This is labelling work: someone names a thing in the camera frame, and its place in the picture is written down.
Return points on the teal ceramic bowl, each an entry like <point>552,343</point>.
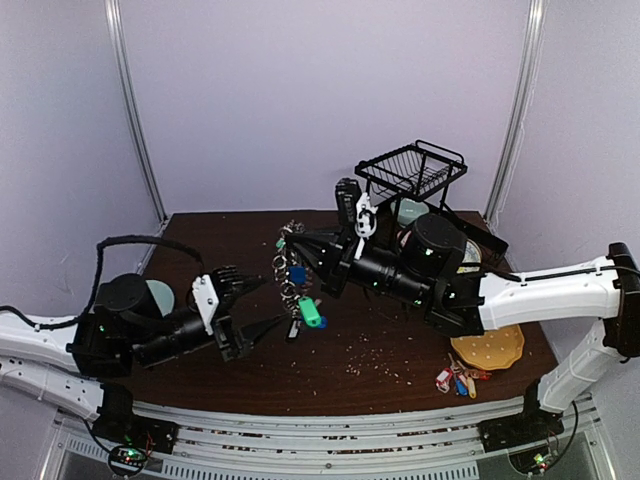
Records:
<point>410,210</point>

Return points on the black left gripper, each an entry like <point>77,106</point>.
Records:
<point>246,336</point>

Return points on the yellow key tag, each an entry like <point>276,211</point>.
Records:
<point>471,388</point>

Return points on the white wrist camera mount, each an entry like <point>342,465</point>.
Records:
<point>206,301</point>
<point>366,222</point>

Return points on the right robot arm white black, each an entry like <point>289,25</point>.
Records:
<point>424,267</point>

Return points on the blue key tag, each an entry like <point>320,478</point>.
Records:
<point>460,387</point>

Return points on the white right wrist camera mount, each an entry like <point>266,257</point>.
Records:
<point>366,222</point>

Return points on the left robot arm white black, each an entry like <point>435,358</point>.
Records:
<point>74,362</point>

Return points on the white blue patterned plate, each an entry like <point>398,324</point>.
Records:
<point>472,260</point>

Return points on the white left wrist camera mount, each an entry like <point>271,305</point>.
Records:
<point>206,301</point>

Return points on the yellow dotted plate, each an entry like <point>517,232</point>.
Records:
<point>494,350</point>

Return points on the grey disc keyring organizer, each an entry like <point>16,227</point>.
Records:
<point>293,279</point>

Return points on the right aluminium frame post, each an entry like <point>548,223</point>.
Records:
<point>524,92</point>

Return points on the teal plate with flower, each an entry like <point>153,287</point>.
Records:
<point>163,296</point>

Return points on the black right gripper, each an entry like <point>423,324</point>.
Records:
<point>337,265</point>

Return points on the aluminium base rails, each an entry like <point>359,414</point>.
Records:
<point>435,444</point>

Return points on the red key tag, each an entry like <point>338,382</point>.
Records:
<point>443,379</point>

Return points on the black wire dish rack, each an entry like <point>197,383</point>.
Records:
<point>423,172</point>

